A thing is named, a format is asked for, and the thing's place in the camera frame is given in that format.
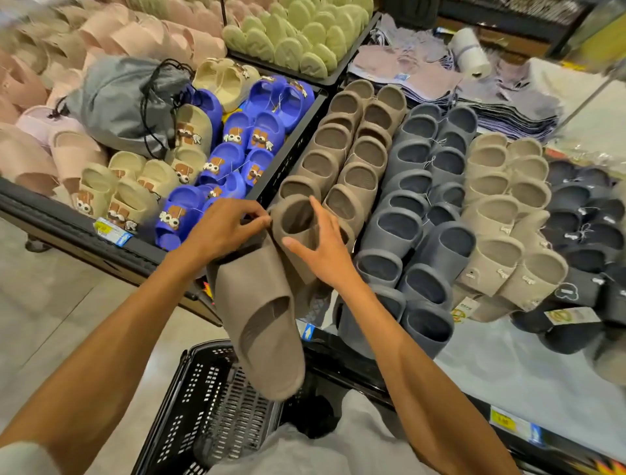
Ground person's left hand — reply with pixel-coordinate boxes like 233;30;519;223
181;198;273;269

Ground person's right hand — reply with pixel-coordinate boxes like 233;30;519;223
282;195;362;296

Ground rows of beige cartoon slippers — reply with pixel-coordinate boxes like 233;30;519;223
70;57;263;234

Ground display of blue cartoon slides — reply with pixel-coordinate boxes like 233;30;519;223
155;76;316;251

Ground display of taupe slides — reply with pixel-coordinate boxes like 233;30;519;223
308;80;409;173

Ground column of grey slippers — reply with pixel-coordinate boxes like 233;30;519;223
377;103;480;227

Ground column of beige slippers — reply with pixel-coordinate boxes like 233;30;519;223
452;132;569;324

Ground black basket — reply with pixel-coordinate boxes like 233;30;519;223
132;340;314;475

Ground column of black slippers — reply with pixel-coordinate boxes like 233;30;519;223
511;159;626;356

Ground person's left forearm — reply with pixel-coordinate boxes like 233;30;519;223
0;249;211;475

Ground person's right forearm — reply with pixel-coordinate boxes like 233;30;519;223
337;281;522;475

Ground black side display bin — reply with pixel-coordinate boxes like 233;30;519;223
0;54;329;326

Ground person's light grey shirt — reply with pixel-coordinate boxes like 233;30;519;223
0;389;436;475

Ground stack of navy folded textiles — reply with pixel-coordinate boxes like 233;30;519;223
348;14;563;143

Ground clear plastic film roll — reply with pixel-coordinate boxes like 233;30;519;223
447;27;492;79

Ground white fluffy rug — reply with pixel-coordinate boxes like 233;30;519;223
528;58;626;172

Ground grey drawstring bag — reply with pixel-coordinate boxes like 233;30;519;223
63;54;194;160

